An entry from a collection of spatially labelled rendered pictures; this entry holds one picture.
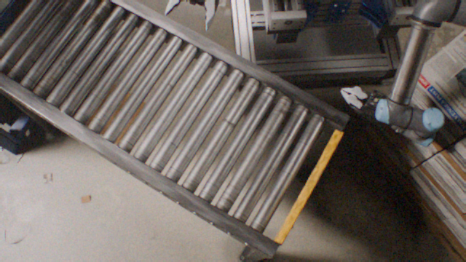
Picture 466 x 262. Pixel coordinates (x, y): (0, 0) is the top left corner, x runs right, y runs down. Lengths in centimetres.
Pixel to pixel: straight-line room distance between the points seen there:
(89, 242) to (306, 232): 107
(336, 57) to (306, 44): 17
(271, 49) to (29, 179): 142
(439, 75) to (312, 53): 80
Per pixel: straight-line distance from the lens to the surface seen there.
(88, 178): 244
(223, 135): 156
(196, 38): 170
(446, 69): 181
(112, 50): 173
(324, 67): 233
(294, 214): 150
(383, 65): 242
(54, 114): 169
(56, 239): 245
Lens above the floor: 229
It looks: 73 degrees down
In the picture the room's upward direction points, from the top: 2 degrees clockwise
